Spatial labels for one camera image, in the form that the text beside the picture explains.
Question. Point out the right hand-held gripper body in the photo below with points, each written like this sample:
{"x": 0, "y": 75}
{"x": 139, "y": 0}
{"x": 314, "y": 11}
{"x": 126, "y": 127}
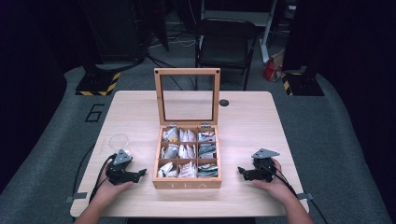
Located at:
{"x": 264, "y": 166}

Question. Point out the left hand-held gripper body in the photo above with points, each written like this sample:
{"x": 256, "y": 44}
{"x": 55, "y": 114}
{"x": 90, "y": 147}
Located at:
{"x": 120, "y": 171}

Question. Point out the person's left hand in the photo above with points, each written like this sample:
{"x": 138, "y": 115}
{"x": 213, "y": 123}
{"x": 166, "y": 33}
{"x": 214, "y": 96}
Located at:
{"x": 109, "y": 189}

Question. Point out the person's right hand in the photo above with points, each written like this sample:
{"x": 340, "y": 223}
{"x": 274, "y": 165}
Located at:
{"x": 278, "y": 186}

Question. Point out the clear glass cup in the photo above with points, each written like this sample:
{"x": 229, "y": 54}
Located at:
{"x": 119, "y": 142}

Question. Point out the wooden tea box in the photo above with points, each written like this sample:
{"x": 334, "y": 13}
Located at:
{"x": 186, "y": 183}

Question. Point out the grey tape piece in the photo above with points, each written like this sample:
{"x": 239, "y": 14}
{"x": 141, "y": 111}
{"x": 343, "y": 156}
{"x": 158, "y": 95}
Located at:
{"x": 77, "y": 197}
{"x": 305, "y": 196}

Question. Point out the group of tea bags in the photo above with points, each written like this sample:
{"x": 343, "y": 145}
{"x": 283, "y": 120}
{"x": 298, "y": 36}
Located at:
{"x": 186, "y": 152}

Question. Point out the black round table grommet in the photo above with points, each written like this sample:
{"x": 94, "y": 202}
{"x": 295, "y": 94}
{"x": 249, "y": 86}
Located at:
{"x": 223, "y": 102}

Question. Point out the striped black stand base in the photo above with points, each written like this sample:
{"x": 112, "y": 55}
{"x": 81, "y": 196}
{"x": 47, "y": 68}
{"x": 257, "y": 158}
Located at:
{"x": 303, "y": 84}
{"x": 98, "y": 84}

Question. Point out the red bag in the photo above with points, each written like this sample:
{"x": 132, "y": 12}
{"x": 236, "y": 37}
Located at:
{"x": 272, "y": 70}

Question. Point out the black folding chair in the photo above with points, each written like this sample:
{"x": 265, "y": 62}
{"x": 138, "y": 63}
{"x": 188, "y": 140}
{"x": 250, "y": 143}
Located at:
{"x": 225, "y": 46}

